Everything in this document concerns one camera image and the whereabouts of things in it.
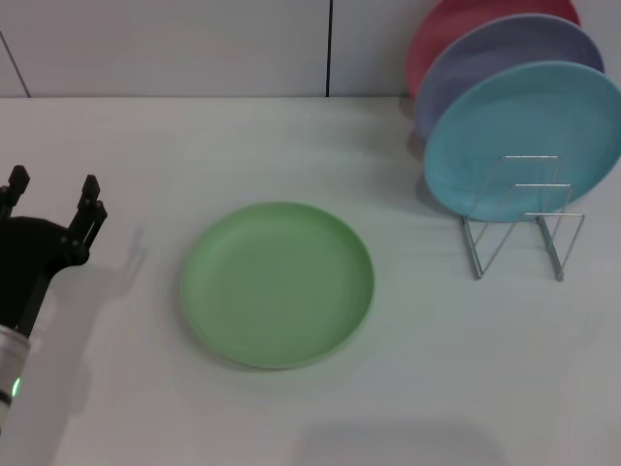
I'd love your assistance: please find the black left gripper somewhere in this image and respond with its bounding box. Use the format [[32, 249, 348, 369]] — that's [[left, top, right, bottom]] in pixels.
[[0, 165, 108, 341]]

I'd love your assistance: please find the green plastic plate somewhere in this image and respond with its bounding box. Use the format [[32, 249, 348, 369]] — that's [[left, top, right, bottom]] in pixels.
[[179, 201, 377, 374]]

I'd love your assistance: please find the red plastic plate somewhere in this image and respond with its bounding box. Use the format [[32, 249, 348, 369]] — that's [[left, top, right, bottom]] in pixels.
[[406, 0, 582, 98]]

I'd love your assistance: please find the blue plastic plate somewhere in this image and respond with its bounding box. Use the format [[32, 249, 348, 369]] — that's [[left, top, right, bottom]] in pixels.
[[423, 60, 621, 223]]

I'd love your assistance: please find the purple plastic plate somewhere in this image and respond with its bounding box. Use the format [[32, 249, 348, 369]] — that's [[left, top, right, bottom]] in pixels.
[[414, 13, 606, 142]]

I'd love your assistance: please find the silver wire plate rack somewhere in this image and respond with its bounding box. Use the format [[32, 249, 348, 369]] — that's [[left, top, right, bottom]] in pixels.
[[459, 154, 586, 282]]

